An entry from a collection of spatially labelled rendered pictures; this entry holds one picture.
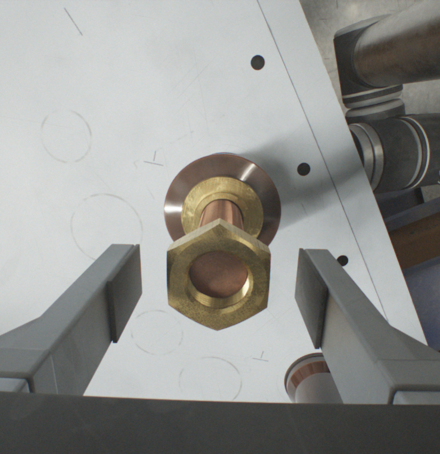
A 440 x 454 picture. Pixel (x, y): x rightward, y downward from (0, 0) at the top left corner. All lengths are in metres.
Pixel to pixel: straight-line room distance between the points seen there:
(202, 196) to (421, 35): 0.33
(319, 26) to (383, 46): 1.27
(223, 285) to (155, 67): 0.25
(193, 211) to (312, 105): 0.17
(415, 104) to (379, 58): 1.39
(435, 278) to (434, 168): 0.58
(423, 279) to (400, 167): 0.61
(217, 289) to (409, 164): 0.40
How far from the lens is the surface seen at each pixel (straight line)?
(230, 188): 0.25
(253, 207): 0.25
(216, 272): 0.16
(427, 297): 1.11
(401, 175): 0.52
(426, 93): 1.98
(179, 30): 0.36
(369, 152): 0.49
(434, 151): 0.54
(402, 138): 0.52
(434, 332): 1.18
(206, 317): 0.16
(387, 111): 0.69
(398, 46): 0.53
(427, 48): 0.48
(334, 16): 1.85
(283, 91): 0.36
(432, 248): 1.23
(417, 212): 1.43
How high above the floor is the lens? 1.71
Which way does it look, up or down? 73 degrees down
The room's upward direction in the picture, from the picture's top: 176 degrees counter-clockwise
